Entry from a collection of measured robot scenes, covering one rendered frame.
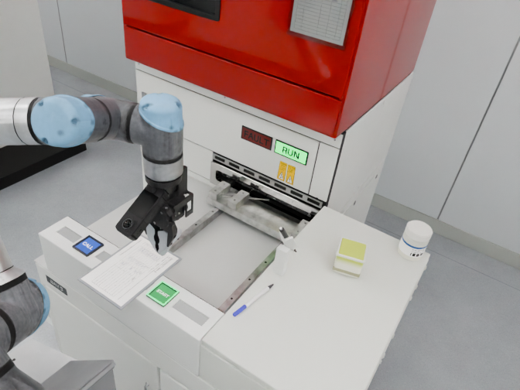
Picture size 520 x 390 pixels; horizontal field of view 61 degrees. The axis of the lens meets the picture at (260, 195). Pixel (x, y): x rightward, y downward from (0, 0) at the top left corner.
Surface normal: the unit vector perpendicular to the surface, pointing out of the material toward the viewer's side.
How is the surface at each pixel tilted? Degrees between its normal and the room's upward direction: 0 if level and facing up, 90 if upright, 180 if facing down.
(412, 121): 90
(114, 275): 0
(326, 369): 0
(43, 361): 0
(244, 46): 90
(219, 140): 90
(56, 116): 66
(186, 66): 90
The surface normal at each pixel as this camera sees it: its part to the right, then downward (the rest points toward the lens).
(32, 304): 0.94, -0.30
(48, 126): -0.12, 0.20
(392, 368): 0.11, -0.80
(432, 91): -0.54, 0.46
